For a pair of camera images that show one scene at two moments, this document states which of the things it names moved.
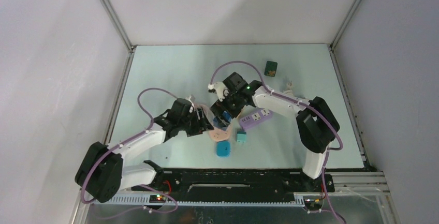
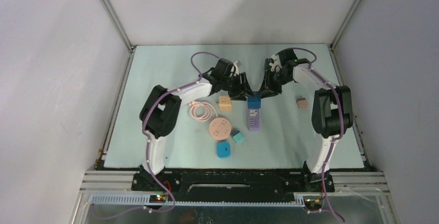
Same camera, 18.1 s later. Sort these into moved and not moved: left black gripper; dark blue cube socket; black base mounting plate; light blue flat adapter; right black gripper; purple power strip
Moved: left black gripper; purple power strip; right black gripper; dark blue cube socket
Not moved: black base mounting plate; light blue flat adapter
